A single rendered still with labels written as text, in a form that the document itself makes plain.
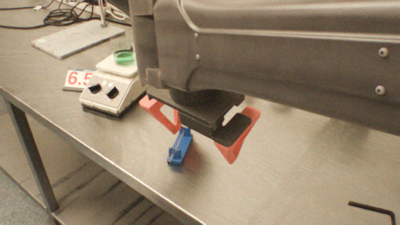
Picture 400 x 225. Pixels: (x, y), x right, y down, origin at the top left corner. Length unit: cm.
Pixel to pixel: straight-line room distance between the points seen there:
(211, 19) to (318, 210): 57
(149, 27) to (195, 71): 7
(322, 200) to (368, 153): 20
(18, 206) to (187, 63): 169
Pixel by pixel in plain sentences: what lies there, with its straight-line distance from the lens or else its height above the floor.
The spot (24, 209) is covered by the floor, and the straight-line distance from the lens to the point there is 183.
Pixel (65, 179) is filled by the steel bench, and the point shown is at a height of 8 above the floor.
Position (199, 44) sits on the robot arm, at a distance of 19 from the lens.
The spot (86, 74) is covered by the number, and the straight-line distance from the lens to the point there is 108.
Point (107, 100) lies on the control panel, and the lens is 92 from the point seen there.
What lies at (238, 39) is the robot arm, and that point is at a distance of 16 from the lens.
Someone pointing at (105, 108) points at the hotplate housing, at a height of 77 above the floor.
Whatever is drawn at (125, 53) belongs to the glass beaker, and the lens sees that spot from 95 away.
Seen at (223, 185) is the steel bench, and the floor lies 75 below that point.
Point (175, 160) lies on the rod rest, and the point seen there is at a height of 76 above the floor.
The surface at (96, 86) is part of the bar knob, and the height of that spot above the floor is 81.
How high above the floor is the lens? 128
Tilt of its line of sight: 35 degrees down
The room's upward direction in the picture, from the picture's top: straight up
